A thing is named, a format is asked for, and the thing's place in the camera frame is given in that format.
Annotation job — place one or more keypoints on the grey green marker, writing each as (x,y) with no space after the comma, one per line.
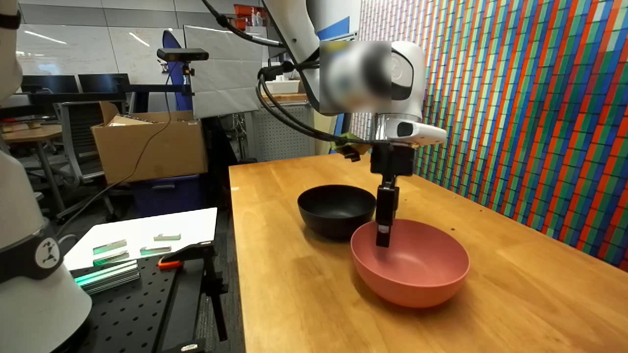
(155,249)
(167,235)
(110,245)

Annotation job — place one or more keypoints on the round wooden table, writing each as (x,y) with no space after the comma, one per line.
(29,131)

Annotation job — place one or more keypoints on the grey cabinet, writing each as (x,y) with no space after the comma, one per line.
(281,143)

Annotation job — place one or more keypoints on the cardboard box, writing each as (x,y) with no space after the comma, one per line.
(149,147)

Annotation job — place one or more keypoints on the white foam board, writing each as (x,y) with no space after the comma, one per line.
(222,70)

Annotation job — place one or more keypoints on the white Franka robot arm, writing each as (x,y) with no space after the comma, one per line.
(365,78)

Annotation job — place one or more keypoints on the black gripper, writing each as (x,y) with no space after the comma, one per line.
(393,158)

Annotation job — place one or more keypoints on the white paper sheet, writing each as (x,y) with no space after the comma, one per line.
(149,227)

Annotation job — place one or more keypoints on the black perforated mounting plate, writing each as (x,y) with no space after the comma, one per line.
(130,313)

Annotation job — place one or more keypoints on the brown pink bowl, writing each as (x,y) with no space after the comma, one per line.
(418,266)

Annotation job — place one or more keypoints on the black stereo camera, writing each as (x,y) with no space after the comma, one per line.
(183,52)

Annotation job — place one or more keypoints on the red shelf item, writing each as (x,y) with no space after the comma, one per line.
(251,15)

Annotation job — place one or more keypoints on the black bowl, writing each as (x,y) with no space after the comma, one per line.
(334,211)

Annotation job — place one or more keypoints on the black computer monitor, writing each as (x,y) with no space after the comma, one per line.
(104,82)
(59,84)

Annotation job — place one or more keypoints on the small white box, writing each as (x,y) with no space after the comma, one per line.
(285,86)

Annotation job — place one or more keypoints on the blue storage bin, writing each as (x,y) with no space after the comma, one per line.
(167,194)

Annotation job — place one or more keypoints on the beige board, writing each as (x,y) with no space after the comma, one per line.
(324,127)

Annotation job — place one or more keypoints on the grey office chair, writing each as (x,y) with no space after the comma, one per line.
(80,137)

